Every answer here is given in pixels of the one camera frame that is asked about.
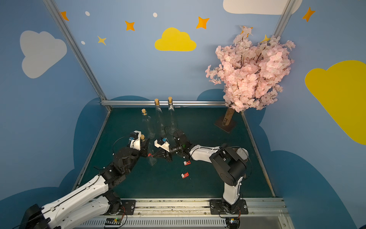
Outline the clear glass bottle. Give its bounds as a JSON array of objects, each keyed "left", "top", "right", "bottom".
[
  {"left": 142, "top": 108, "right": 155, "bottom": 139},
  {"left": 141, "top": 134, "right": 157, "bottom": 166},
  {"left": 168, "top": 96, "right": 178, "bottom": 135},
  {"left": 154, "top": 98, "right": 166, "bottom": 138}
]

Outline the pink artificial blossom tree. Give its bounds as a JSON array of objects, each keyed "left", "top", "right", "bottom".
[{"left": 205, "top": 26, "right": 295, "bottom": 132}]

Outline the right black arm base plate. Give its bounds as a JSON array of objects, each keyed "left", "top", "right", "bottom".
[{"left": 209, "top": 198, "right": 248, "bottom": 215}]

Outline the left aluminium frame post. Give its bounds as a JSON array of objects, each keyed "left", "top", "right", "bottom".
[{"left": 43, "top": 0, "right": 107, "bottom": 100}]

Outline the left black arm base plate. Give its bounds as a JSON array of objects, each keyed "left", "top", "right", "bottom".
[{"left": 107, "top": 199, "right": 136, "bottom": 215}]

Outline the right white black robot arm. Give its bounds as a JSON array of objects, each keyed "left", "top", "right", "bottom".
[{"left": 154, "top": 130, "right": 249, "bottom": 208}]

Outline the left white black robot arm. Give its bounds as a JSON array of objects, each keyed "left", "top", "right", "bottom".
[{"left": 17, "top": 131, "right": 148, "bottom": 229}]

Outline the aluminium frame post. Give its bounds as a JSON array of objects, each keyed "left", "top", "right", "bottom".
[
  {"left": 272, "top": 0, "right": 296, "bottom": 37},
  {"left": 43, "top": 0, "right": 107, "bottom": 100}
]

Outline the left small circuit board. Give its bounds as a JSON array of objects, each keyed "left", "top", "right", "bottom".
[{"left": 104, "top": 218, "right": 122, "bottom": 229}]

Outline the aluminium back frame bar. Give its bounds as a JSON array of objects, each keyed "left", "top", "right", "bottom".
[{"left": 100, "top": 100, "right": 226, "bottom": 107}]

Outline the aluminium front rail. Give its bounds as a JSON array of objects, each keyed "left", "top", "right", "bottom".
[{"left": 74, "top": 198, "right": 294, "bottom": 229}]

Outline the right aluminium frame post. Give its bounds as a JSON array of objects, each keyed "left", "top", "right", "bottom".
[{"left": 272, "top": 0, "right": 296, "bottom": 37}]

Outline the small circuit board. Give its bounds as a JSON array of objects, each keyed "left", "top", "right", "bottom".
[
  {"left": 104, "top": 218, "right": 122, "bottom": 229},
  {"left": 225, "top": 218, "right": 240, "bottom": 229}
]

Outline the right small circuit board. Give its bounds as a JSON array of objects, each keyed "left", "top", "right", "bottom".
[{"left": 225, "top": 218, "right": 240, "bottom": 229}]

